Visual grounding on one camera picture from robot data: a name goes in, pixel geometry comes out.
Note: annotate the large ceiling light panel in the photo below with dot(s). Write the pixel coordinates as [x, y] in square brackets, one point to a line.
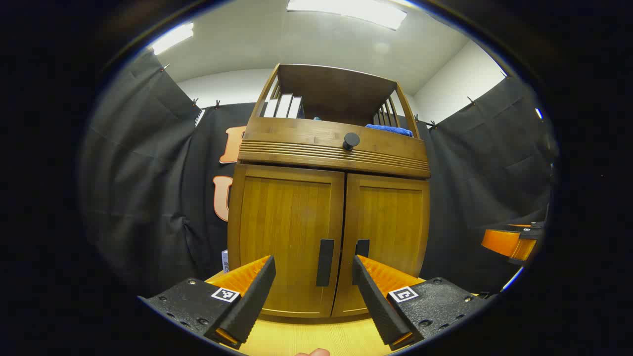
[346, 11]

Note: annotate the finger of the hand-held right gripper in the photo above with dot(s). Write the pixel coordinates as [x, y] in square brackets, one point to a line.
[499, 242]
[524, 250]

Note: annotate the wooden shoe cabinet door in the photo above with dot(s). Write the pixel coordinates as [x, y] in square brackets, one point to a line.
[287, 222]
[390, 222]

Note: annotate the wooden ribbed cabinet drawer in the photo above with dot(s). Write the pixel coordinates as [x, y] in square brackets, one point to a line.
[296, 136]

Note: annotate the white printed box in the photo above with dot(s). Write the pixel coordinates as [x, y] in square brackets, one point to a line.
[225, 261]

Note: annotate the white book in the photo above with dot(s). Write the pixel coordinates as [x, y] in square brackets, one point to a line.
[270, 109]
[284, 106]
[295, 108]

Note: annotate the blue folded cloth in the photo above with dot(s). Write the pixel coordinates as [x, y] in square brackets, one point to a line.
[389, 130]

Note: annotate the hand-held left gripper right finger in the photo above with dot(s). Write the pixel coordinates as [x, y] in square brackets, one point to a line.
[376, 306]

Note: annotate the wooden double-door shoe cabinet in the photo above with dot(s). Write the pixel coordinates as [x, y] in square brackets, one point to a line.
[321, 86]

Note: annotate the black backdrop cloth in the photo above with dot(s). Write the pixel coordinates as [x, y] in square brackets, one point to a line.
[148, 173]

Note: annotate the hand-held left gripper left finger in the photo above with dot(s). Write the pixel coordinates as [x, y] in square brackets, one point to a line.
[252, 306]

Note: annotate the round black drawer knob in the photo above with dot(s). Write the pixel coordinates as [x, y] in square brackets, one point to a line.
[351, 140]

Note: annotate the narrow ceiling light panel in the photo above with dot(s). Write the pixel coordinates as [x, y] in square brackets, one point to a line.
[171, 38]

